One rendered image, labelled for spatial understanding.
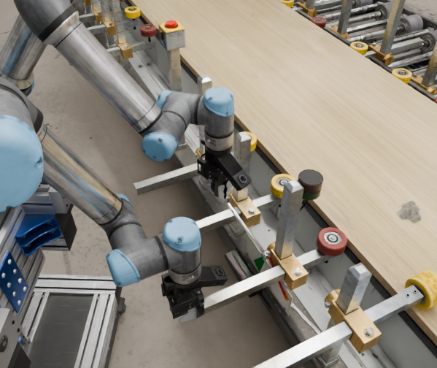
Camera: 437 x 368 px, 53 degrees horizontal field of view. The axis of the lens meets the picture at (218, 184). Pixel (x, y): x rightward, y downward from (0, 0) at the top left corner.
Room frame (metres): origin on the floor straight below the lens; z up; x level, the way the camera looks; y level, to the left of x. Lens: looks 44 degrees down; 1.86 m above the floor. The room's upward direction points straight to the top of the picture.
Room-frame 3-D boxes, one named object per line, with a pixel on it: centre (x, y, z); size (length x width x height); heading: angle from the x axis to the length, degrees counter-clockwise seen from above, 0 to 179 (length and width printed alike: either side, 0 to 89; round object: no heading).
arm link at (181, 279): (0.57, 0.07, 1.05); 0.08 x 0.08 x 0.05
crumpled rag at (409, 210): (0.87, -0.57, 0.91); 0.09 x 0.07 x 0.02; 144
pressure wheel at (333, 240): (0.77, -0.32, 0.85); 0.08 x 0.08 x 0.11
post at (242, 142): (0.97, -0.07, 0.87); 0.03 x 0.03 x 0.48; 27
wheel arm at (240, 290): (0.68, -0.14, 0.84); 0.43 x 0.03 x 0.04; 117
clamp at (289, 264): (0.73, -0.19, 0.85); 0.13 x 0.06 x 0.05; 27
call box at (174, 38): (1.43, 0.16, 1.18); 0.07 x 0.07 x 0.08; 27
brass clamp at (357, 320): (0.51, -0.30, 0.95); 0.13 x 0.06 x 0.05; 27
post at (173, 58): (1.43, 0.16, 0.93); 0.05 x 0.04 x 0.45; 27
